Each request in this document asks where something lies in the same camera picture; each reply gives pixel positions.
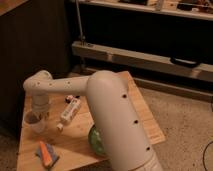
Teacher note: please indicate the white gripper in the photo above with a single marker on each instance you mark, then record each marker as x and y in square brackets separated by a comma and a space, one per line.
[40, 110]

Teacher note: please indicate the translucent white cup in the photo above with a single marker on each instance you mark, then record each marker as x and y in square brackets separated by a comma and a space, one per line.
[36, 124]

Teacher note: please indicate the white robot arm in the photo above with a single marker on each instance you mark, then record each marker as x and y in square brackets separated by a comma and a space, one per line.
[122, 134]

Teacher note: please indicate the green ceramic bowl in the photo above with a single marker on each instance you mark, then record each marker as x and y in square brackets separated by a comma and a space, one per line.
[95, 142]

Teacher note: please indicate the small dark toy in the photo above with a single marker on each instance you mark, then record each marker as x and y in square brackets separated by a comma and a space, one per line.
[70, 97]

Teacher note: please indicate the white plastic bottle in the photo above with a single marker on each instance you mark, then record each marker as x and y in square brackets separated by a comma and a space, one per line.
[69, 113]

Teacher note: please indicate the orange blue sponge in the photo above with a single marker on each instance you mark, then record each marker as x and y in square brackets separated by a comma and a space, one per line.
[46, 154]

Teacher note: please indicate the vertical metal pole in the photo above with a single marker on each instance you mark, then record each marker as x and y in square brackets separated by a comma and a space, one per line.
[82, 37]

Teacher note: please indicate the upper wooden shelf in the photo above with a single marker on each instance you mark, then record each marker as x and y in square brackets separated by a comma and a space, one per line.
[164, 7]

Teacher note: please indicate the metal shelf beam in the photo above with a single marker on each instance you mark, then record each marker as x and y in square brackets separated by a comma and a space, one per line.
[140, 60]

